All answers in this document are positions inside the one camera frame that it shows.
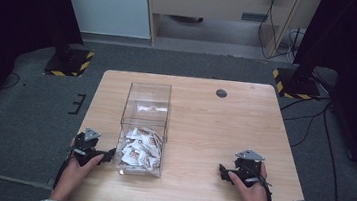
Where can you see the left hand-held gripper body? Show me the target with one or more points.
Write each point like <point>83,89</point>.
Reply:
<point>85,144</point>

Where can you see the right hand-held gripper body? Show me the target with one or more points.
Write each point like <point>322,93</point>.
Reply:
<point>248,166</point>

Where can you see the pile of white snack packets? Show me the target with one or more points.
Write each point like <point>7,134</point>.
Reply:
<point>139,151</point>

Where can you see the clear plastic box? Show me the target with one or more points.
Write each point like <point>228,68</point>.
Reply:
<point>145,110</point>

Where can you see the person's left hand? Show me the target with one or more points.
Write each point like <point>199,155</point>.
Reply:
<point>74,175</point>

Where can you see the person's right hand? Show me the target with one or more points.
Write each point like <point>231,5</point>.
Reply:
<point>253,199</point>

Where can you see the round grey table grommet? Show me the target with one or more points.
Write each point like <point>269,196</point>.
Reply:
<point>221,93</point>

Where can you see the black stand base striped edge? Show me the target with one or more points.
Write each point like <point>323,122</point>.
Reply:
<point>69,64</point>
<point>297,84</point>

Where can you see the white panel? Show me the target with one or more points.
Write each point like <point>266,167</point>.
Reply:
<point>109,2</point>

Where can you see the light wooden cabinet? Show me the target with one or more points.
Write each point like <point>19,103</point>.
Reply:
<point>216,4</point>

